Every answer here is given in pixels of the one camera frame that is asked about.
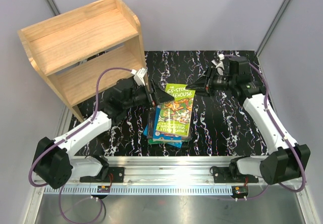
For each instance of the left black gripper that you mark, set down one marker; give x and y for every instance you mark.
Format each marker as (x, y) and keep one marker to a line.
(161, 96)

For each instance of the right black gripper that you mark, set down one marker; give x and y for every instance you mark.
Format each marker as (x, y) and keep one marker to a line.
(205, 82)

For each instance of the green 65-Storey Treehouse book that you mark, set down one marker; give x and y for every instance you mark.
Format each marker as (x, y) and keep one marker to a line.
(175, 116)

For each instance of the blue paperback book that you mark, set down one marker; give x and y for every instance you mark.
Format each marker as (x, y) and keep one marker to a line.
(160, 136)

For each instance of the blue 26-Storey Treehouse book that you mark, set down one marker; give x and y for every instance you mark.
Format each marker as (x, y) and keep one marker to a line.
(147, 133)

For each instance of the dark Tale of Two Cities book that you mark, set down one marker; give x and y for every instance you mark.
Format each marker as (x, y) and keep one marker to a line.
(151, 117)

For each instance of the green 104-Storey Treehouse book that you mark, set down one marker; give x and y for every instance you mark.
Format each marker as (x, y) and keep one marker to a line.
(152, 141)

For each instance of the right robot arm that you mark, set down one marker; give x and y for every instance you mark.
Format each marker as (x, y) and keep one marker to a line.
(287, 160)

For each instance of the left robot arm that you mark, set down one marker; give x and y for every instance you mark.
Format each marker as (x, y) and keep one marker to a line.
(54, 160)

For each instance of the black marble pattern mat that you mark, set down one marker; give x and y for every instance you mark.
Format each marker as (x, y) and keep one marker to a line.
(219, 125)

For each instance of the wooden two-tier shelf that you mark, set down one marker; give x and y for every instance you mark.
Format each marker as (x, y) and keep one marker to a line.
(85, 50)

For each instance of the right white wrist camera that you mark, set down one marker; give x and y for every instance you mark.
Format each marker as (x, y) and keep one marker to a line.
(218, 63)

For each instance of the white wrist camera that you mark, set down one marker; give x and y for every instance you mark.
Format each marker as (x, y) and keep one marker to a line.
(138, 76)
(218, 63)

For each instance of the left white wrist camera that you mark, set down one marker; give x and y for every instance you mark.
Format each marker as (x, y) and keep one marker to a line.
(138, 76)

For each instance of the aluminium mounting rail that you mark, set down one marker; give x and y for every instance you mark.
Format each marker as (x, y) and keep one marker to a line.
(156, 176)

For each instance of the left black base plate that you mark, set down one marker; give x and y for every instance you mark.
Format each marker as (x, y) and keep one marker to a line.
(115, 174)

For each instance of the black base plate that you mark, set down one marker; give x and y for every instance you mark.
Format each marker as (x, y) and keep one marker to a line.
(223, 175)
(115, 174)

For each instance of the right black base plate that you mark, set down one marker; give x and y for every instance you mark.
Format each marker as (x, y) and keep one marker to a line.
(223, 175)

